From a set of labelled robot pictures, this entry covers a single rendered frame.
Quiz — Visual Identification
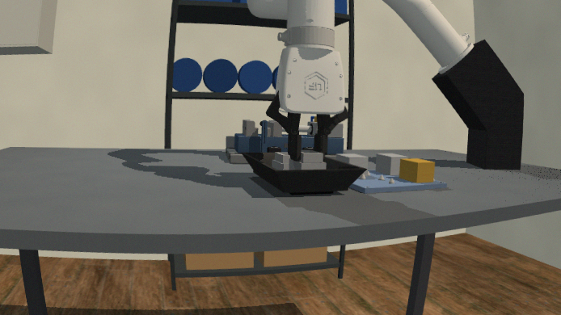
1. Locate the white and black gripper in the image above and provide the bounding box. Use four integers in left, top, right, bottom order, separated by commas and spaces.
266, 44, 349, 162

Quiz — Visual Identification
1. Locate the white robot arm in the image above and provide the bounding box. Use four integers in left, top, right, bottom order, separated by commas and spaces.
247, 0, 474, 74

